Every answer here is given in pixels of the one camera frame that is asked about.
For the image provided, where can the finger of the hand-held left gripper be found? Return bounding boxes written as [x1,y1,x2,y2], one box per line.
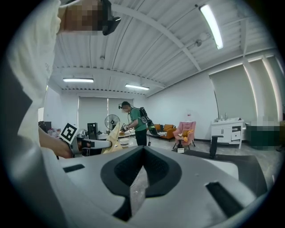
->
[94,140,112,148]

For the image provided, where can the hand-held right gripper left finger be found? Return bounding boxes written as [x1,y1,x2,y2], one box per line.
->
[41,146,144,228]

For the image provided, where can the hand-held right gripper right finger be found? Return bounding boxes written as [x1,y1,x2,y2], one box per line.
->
[142,146,257,228]

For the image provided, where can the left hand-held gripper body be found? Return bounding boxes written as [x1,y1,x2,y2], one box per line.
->
[59,122,96,157]

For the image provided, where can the person's left forearm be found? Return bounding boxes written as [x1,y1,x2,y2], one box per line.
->
[38,126,75,159]

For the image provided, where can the black water dispenser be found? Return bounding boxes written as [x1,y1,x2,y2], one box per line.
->
[87,122,99,141]

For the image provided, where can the black standing fan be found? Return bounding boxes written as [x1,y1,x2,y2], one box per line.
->
[104,114,121,134]

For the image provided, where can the small white black device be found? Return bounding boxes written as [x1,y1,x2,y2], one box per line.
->
[175,140,185,154]

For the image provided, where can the long ceiling tube light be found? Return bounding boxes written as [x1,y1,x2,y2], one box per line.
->
[199,4,224,50]
[62,77,94,83]
[125,83,150,91]

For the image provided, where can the black faucet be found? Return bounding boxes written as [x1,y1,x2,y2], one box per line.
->
[209,135,224,160]

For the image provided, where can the orange sofa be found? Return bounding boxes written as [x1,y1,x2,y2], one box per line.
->
[153,123,178,142]

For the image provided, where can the pink armchair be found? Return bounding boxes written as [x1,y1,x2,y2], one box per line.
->
[172,121,197,150]

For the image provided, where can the white cabinet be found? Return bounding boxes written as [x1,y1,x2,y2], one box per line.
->
[211,119,245,149]

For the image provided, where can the person's cream t-shirt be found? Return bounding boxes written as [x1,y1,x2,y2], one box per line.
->
[6,0,62,156]

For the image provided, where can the white roller blind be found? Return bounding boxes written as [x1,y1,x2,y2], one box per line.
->
[209,65,257,122]

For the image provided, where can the person's head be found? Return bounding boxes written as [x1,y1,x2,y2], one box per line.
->
[57,0,105,36]

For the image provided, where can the grey black backpack strap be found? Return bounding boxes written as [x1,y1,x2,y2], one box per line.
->
[2,62,34,138]

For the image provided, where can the black head-worn camera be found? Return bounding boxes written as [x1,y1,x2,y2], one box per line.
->
[101,0,122,36]

